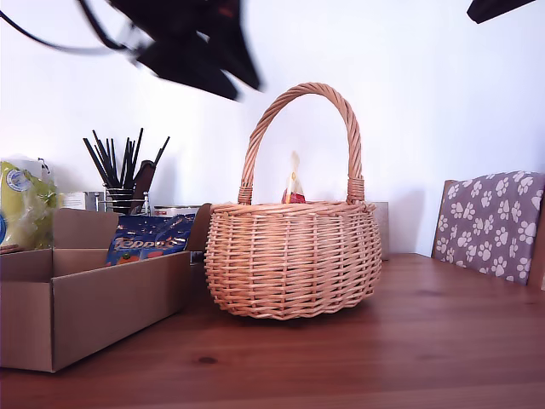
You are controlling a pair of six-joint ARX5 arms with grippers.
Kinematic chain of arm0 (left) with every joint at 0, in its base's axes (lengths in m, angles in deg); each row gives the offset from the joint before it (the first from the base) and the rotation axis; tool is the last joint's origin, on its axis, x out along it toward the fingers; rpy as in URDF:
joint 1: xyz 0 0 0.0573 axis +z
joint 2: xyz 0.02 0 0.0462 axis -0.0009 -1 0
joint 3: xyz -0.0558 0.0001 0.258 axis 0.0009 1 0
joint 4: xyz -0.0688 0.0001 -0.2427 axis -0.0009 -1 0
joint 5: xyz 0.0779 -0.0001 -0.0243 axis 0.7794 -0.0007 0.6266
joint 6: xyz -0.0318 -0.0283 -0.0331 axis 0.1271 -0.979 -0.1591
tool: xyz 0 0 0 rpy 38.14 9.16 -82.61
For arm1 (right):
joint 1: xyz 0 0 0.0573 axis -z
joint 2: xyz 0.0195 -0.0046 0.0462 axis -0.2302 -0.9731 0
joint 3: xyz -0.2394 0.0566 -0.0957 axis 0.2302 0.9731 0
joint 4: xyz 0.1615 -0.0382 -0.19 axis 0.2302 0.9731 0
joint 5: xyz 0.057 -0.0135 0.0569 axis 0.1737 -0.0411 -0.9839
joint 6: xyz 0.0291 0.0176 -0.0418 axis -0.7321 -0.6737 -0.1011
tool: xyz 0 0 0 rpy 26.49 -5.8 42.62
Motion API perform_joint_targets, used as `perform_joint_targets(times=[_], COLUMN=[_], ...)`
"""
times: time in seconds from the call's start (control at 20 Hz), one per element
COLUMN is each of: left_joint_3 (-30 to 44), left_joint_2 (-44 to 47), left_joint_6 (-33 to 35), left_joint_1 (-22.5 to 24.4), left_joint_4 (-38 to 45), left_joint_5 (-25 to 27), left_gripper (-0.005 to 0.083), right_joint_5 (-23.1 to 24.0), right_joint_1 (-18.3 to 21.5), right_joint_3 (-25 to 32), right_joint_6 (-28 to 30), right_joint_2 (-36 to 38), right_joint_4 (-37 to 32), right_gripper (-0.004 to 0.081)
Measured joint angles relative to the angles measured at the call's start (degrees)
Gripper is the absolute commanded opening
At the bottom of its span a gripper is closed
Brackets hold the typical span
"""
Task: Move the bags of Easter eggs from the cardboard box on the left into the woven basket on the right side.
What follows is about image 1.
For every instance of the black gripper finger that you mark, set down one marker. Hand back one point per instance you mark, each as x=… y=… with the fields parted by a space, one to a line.
x=191 y=68
x=238 y=51
x=498 y=8

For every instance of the red and yellow egg bag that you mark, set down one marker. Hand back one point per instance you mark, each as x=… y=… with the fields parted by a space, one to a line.
x=294 y=187

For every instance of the blue Terry's orange egg bag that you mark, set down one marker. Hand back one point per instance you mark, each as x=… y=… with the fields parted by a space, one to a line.
x=145 y=243

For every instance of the silver glitter box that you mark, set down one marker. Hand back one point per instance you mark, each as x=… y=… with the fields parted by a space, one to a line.
x=382 y=230

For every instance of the brown cardboard box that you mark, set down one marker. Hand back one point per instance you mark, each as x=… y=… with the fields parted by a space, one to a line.
x=106 y=307

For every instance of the thin black stick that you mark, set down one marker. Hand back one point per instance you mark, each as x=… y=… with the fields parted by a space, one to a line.
x=103 y=159
x=113 y=162
x=161 y=150
x=124 y=162
x=95 y=163
x=136 y=153

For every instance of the can with red label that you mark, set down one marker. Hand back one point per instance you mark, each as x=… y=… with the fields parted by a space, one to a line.
x=174 y=211

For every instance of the white printed carton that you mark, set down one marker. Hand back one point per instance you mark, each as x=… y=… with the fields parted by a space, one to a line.
x=72 y=201

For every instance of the yellow-green plastic bag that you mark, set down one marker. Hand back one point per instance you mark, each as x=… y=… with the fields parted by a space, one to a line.
x=25 y=200

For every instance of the grey paw print chair cover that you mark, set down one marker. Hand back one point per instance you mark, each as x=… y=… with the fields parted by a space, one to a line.
x=489 y=221

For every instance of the blue plastic lid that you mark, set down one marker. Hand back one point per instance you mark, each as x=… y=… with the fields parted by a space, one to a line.
x=1 y=228

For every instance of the chrome metal bracket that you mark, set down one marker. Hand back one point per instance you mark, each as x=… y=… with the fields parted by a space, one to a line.
x=94 y=201

